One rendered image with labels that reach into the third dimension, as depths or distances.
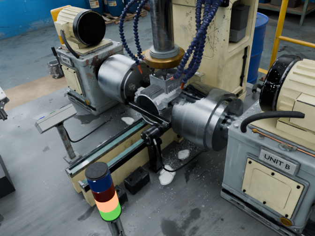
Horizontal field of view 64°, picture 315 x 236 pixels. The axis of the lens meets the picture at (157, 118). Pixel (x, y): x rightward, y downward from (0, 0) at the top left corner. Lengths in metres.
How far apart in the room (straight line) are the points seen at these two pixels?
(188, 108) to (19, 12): 5.82
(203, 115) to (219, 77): 0.34
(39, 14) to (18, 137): 5.20
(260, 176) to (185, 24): 0.76
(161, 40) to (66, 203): 0.78
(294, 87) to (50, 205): 1.00
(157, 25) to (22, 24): 5.66
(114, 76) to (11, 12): 5.35
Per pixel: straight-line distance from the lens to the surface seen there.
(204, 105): 0.96
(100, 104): 1.56
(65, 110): 1.19
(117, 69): 1.28
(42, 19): 6.68
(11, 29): 6.56
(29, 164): 1.43
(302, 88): 0.76
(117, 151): 1.20
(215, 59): 1.22
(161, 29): 1.06
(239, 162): 0.91
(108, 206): 0.74
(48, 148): 1.47
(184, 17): 1.27
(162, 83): 1.14
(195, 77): 1.16
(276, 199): 0.92
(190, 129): 0.98
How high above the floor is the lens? 1.69
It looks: 37 degrees down
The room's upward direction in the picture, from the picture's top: 6 degrees counter-clockwise
